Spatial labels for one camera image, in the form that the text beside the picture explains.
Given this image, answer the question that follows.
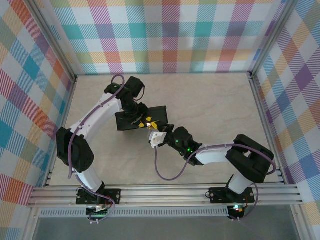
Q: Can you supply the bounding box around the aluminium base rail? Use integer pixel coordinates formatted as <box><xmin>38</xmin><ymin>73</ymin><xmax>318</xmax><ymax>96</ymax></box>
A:
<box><xmin>26</xmin><ymin>184</ymin><xmax>305</xmax><ymax>208</ymax></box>

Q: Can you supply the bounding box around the grey slotted cable duct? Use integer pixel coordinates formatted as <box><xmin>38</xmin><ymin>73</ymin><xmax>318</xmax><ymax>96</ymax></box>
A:
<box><xmin>39</xmin><ymin>208</ymin><xmax>230</xmax><ymax>218</ymax></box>

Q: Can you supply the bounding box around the aluminium frame post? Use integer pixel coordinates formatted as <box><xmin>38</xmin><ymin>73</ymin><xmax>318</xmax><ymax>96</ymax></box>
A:
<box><xmin>248</xmin><ymin>0</ymin><xmax>297</xmax><ymax>79</ymax></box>
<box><xmin>30</xmin><ymin>0</ymin><xmax>79</xmax><ymax>82</ymax></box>

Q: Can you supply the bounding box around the grey metal panel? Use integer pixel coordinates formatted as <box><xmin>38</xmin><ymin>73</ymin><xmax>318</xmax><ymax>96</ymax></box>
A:
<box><xmin>32</xmin><ymin>216</ymin><xmax>301</xmax><ymax>240</ymax></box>

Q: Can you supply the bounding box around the aluminium frame side rail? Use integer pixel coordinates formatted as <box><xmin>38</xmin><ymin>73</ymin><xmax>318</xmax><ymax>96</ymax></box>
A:
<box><xmin>43</xmin><ymin>76</ymin><xmax>80</xmax><ymax>188</ymax></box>
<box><xmin>248</xmin><ymin>72</ymin><xmax>288</xmax><ymax>187</ymax></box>

